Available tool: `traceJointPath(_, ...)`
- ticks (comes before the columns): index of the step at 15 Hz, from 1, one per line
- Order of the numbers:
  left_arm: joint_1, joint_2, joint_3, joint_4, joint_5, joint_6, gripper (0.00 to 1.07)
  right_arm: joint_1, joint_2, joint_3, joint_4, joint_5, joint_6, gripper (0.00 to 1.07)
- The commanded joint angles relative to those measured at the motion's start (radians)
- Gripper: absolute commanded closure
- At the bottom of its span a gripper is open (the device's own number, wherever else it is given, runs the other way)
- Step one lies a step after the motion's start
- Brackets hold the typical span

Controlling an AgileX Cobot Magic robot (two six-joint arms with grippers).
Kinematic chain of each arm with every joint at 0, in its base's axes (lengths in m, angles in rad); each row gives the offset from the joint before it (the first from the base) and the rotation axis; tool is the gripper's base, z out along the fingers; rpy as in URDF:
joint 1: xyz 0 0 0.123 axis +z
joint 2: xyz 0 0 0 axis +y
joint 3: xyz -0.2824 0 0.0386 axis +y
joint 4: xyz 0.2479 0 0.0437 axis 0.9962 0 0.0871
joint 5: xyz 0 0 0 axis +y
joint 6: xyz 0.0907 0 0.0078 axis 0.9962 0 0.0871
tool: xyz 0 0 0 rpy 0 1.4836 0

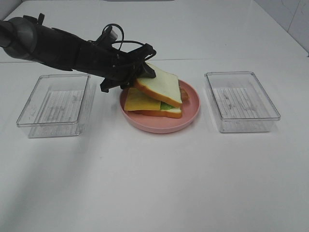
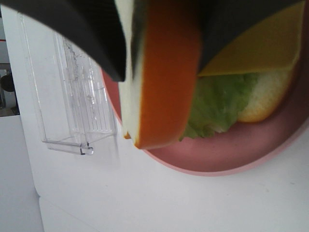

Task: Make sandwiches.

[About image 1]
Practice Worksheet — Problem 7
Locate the green lettuce leaf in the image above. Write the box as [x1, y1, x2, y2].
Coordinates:
[160, 101, 174, 111]

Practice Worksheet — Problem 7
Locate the pink round plate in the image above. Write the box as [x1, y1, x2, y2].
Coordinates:
[119, 80, 200, 133]

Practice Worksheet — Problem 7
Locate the clear ingredients container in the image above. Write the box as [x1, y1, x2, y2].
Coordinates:
[205, 71, 281, 133]

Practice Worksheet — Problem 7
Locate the yellow cheese slice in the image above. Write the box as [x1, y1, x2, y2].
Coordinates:
[124, 88, 161, 111]

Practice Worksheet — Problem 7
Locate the bread slice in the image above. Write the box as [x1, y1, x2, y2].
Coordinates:
[134, 63, 183, 108]
[132, 108, 183, 118]

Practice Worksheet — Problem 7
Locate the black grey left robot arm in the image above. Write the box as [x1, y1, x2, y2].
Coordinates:
[0, 14, 156, 92]

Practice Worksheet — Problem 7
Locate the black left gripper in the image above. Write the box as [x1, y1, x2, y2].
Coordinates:
[79, 43, 156, 93]

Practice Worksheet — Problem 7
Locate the clear bread container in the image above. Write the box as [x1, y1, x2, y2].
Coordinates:
[16, 74, 94, 138]

